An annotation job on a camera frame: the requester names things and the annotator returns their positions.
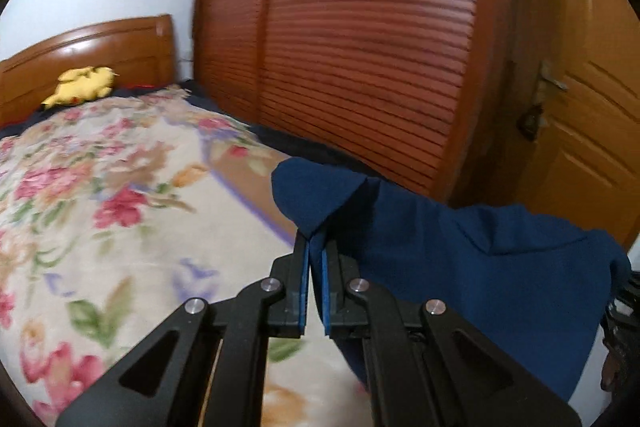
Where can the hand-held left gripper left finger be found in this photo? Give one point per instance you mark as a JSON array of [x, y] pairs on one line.
[[303, 287]]

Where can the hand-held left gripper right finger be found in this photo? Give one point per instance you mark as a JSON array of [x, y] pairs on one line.
[[326, 287]]

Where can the blue suit jacket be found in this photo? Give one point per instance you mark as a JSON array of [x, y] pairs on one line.
[[450, 247]]

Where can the person's right hand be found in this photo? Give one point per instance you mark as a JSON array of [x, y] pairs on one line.
[[612, 372]]

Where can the wooden door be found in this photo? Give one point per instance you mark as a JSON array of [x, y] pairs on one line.
[[590, 132]]

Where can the floral blanket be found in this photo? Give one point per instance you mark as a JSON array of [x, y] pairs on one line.
[[125, 232]]

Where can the hanging keys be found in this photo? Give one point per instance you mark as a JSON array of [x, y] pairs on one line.
[[531, 122]]

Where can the wooden louvered wardrobe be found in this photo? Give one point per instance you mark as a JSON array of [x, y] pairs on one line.
[[350, 32]]

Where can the yellow plush toy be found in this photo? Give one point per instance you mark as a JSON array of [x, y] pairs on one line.
[[80, 86]]

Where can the wooden headboard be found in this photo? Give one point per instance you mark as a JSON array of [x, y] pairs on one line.
[[100, 47]]

